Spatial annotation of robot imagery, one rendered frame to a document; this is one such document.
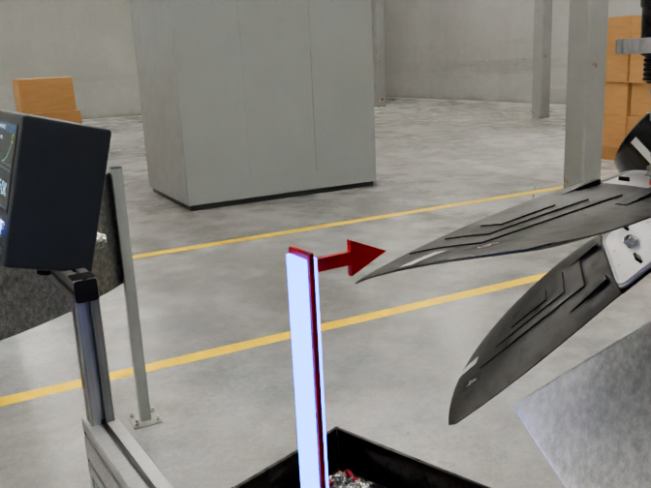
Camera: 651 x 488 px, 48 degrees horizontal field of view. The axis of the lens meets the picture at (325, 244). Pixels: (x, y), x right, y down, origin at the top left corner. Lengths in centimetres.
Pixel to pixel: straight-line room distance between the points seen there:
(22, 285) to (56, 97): 630
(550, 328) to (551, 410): 15
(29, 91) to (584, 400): 809
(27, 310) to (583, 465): 195
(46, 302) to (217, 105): 455
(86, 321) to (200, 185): 584
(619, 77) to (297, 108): 388
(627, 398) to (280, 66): 646
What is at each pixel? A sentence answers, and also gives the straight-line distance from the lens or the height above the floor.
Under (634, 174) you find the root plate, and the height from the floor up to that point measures 119.
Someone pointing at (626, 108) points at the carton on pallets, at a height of 58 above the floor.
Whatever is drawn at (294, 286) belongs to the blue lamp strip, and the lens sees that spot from 45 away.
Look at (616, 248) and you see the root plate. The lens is 80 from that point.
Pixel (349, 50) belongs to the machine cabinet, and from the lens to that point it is 732.
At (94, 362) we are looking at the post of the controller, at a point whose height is 94.
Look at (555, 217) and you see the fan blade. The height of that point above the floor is 118.
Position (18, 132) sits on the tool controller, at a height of 123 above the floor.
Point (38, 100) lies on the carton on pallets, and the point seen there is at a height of 100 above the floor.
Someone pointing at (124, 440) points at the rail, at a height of 86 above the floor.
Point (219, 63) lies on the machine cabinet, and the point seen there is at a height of 129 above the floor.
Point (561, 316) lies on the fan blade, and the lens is 79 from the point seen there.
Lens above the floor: 130
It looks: 14 degrees down
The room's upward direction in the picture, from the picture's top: 3 degrees counter-clockwise
